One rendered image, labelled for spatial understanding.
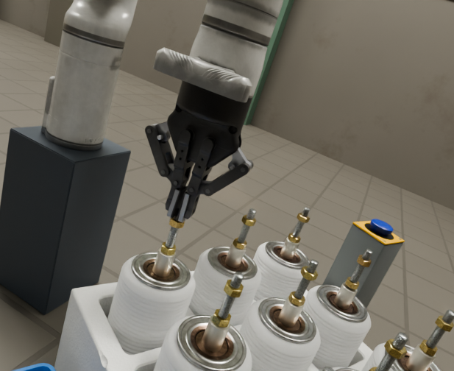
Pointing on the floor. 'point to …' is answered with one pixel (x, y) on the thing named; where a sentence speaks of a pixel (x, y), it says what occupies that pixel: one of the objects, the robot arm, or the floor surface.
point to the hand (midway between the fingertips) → (182, 202)
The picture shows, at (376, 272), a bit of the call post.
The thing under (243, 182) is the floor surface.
